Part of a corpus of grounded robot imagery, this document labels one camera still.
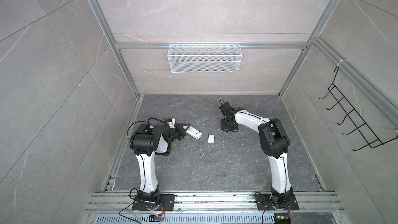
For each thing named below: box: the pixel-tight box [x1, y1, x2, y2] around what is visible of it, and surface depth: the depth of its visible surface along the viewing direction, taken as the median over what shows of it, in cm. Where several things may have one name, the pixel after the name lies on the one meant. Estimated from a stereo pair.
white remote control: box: [182, 125, 203, 140], surface depth 96 cm
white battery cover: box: [207, 134, 215, 144], surface depth 97 cm
